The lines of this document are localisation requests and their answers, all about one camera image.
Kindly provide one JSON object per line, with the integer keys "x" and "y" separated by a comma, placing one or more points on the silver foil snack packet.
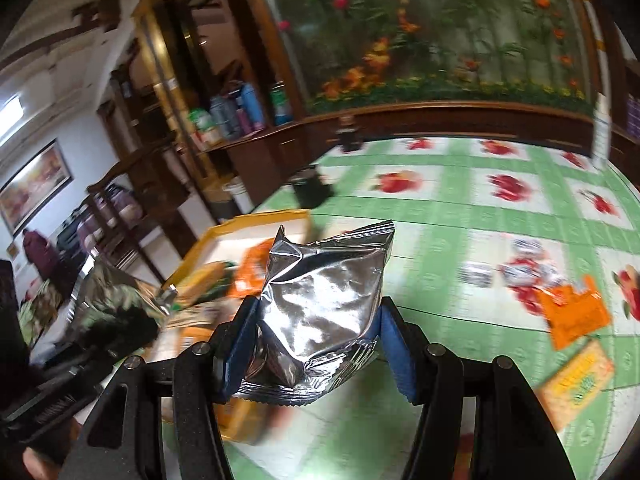
{"x": 315, "y": 300}
{"x": 110, "y": 290}

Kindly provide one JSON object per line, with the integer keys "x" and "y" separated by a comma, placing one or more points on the green bag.
{"x": 200, "y": 119}

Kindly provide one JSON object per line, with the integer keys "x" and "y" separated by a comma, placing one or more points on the dark wooden chair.
{"x": 150, "y": 175}

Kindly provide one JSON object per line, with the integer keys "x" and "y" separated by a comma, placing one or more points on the grey-blue jug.
{"x": 222, "y": 117}

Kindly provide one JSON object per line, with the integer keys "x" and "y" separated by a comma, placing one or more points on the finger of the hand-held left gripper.
{"x": 130, "y": 330}

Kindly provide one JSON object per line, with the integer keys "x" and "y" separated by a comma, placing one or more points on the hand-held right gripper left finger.
{"x": 240, "y": 355}

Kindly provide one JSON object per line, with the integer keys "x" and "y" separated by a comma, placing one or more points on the small black jar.
{"x": 350, "y": 135}

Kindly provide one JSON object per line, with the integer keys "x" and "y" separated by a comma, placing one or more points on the red and white candy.
{"x": 548, "y": 272}
{"x": 528, "y": 300}
{"x": 517, "y": 273}

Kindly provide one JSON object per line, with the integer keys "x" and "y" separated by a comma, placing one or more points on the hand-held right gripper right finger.
{"x": 398, "y": 355}

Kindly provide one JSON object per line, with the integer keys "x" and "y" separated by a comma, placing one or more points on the yellow-edged white tray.
{"x": 235, "y": 240}

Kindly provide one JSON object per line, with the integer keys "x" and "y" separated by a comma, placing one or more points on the black cylindrical can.
{"x": 310, "y": 190}

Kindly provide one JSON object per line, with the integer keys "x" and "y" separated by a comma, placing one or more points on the framed painting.
{"x": 35, "y": 185}

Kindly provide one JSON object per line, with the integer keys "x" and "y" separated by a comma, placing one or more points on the ceiling light panel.
{"x": 11, "y": 117}

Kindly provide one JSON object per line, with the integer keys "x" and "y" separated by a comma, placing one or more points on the black and white candy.
{"x": 527, "y": 248}
{"x": 475, "y": 275}

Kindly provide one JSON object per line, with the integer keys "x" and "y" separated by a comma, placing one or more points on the white bucket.
{"x": 240, "y": 197}

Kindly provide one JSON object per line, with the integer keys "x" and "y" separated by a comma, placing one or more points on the purple bottle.
{"x": 243, "y": 122}

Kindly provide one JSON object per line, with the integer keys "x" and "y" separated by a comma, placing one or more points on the blue bottle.
{"x": 252, "y": 107}

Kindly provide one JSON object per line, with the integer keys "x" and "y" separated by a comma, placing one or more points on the white plastic bottle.
{"x": 601, "y": 130}

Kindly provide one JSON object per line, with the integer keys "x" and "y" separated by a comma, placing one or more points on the person's left hand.
{"x": 47, "y": 455}

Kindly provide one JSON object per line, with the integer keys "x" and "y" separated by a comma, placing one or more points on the flower mural panel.
{"x": 425, "y": 35}

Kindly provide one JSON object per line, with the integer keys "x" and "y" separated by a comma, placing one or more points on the wooden chair with purple cloth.
{"x": 120, "y": 207}

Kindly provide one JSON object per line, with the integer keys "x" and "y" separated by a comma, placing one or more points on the green label water bottle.
{"x": 281, "y": 105}

